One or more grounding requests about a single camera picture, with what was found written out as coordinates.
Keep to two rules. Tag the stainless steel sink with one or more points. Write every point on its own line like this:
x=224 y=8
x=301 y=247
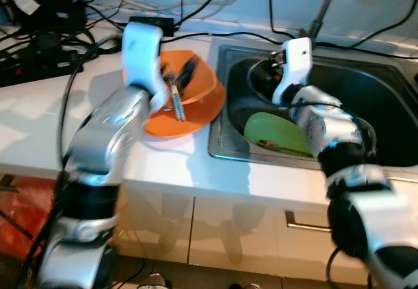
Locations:
x=366 y=93

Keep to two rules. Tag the green plate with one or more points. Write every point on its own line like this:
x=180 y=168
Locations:
x=274 y=129

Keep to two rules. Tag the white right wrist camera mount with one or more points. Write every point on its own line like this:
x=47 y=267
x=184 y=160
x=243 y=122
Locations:
x=297 y=60

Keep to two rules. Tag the white kitchen cabinet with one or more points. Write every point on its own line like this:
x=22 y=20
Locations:
x=228 y=230

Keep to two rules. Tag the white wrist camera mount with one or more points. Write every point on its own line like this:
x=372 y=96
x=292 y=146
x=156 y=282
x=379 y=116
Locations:
x=140 y=54
x=297 y=60

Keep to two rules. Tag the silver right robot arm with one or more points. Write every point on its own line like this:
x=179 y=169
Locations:
x=333 y=129

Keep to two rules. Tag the flat black power brick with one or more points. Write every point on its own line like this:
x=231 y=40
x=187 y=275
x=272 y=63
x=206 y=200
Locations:
x=157 y=23

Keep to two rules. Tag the orange plastic bowl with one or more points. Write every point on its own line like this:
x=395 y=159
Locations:
x=202 y=74

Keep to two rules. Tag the orange plastic plate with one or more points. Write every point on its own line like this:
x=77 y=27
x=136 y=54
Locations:
x=196 y=119

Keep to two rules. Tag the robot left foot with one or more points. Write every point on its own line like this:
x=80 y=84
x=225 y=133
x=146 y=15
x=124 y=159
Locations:
x=153 y=282

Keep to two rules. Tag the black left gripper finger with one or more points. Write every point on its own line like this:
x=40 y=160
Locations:
x=178 y=75
x=191 y=66

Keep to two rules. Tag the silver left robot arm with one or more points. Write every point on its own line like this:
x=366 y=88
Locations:
x=104 y=139

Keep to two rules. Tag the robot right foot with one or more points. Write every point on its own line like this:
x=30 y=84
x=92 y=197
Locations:
x=245 y=286

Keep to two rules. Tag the dark metal faucet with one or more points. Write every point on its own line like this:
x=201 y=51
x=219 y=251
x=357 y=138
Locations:
x=320 y=25

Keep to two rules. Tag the black charger box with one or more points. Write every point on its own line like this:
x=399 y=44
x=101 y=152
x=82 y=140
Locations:
x=52 y=8

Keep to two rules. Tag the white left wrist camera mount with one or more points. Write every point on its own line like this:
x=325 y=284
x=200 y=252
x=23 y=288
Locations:
x=140 y=54

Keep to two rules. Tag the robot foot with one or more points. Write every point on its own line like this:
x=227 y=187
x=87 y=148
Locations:
x=153 y=282
x=245 y=286

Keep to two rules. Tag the black power strip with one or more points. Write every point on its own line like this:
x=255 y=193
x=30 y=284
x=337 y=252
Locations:
x=32 y=67

